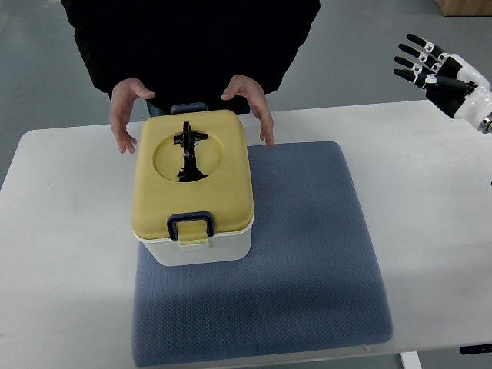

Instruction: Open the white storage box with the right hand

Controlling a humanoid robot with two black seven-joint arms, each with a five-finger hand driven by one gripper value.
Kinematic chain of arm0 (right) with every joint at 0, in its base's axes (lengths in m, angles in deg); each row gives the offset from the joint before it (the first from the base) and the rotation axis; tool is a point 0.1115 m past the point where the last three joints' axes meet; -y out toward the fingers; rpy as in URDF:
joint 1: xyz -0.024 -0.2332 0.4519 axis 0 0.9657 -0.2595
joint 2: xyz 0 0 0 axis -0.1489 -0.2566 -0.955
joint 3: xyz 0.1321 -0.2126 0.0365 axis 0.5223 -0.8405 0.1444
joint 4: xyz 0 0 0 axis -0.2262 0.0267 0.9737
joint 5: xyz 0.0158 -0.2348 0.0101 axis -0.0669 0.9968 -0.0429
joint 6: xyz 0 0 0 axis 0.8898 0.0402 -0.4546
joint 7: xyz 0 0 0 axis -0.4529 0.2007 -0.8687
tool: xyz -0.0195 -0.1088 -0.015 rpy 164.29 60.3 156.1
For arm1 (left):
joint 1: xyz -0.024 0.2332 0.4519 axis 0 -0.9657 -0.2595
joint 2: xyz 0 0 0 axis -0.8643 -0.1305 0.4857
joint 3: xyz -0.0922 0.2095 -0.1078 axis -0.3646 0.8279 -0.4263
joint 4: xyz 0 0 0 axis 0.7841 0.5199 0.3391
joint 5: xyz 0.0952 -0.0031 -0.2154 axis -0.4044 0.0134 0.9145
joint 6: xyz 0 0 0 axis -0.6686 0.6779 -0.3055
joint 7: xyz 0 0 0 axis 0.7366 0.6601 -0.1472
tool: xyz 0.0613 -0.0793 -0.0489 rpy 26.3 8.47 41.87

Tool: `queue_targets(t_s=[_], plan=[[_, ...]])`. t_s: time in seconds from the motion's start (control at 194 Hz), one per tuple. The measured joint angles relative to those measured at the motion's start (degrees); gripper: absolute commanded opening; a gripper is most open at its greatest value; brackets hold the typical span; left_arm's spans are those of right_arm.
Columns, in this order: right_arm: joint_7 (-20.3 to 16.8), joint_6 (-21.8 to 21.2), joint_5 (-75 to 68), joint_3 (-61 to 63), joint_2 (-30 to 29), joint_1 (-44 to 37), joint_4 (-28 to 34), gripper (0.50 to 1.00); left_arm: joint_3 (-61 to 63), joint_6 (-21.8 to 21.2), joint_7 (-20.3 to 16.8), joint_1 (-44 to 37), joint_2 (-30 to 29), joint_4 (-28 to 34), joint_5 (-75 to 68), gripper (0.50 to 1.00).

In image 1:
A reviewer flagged yellow storage box lid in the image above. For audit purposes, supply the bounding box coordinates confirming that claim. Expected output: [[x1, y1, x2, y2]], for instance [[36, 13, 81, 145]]
[[132, 110, 254, 240]]

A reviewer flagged person's left hand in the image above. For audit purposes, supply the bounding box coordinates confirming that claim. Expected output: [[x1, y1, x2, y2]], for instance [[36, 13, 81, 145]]
[[221, 75, 274, 146]]

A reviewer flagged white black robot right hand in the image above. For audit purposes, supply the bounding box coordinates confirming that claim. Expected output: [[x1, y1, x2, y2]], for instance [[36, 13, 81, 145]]
[[394, 34, 491, 134]]

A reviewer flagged yellow front latch blue frame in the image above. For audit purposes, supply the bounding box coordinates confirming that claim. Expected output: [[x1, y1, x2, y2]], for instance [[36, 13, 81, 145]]
[[167, 211, 215, 251]]

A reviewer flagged person's black jacket torso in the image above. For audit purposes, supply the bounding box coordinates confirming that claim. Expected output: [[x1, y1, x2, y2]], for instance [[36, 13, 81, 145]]
[[63, 1, 321, 113]]

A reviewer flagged black lid handle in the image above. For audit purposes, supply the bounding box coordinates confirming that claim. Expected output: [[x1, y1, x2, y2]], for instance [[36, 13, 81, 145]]
[[173, 121, 208, 183]]

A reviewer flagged white storage box body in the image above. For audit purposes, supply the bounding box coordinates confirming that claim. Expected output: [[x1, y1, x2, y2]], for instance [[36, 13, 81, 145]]
[[135, 220, 254, 267]]

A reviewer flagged white table leg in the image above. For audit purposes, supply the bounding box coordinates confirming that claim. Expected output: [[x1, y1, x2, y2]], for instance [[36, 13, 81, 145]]
[[400, 351, 422, 369]]

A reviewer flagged blue grey cushion mat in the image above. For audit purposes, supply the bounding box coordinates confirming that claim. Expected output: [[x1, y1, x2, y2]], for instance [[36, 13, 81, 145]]
[[132, 141, 393, 367]]

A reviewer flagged black table control panel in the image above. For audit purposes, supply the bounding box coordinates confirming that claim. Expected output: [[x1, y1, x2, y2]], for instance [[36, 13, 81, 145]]
[[460, 344, 492, 355]]

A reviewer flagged brown cardboard box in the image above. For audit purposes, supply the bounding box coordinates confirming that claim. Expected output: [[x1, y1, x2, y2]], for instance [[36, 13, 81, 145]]
[[435, 0, 491, 17]]

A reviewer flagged person's right hand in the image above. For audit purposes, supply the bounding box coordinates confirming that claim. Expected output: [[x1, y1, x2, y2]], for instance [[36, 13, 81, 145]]
[[108, 78, 155, 154]]

